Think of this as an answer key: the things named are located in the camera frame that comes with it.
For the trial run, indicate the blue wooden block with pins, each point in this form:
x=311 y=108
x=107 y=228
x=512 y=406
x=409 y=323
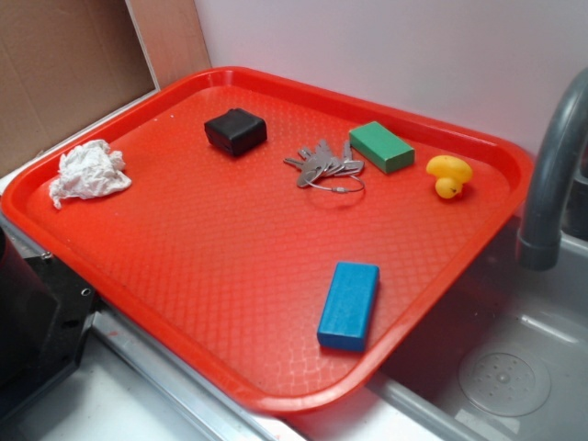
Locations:
x=347 y=310

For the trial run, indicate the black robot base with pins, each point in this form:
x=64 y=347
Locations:
x=46 y=311

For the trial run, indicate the green wooden block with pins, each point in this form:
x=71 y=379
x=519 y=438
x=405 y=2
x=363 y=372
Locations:
x=384 y=149

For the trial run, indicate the red plastic tray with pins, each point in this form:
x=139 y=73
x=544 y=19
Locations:
x=226 y=262

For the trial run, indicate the bunch of silver keys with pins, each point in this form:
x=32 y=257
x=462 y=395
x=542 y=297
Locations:
x=322 y=162

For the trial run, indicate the black square box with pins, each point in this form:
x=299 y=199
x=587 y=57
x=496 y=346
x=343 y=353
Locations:
x=236 y=132

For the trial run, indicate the yellow rubber duck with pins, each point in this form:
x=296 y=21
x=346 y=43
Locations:
x=450 y=173

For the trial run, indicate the crumpled white tissue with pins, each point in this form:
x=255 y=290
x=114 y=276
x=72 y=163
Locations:
x=89 y=170

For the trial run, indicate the grey sink faucet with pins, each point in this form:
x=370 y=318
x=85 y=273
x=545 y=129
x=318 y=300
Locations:
x=556 y=200

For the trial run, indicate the grey sink basin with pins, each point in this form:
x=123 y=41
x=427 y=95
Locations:
x=502 y=356

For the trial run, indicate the brown cardboard panel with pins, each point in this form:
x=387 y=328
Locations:
x=66 y=65

